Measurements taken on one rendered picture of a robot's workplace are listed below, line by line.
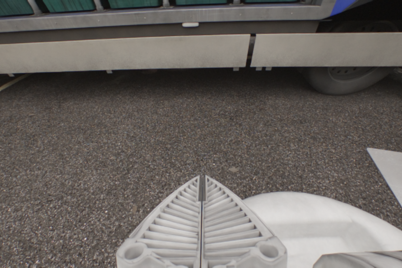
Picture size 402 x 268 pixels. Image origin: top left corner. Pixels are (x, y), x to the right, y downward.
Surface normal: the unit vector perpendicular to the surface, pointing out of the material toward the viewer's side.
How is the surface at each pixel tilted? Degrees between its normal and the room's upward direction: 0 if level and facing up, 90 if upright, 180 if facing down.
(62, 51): 90
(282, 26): 90
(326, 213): 1
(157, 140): 0
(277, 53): 90
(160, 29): 90
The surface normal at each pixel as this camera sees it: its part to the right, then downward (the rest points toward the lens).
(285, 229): 0.00, 0.41
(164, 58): -0.04, 0.70
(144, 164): -0.04, -0.71
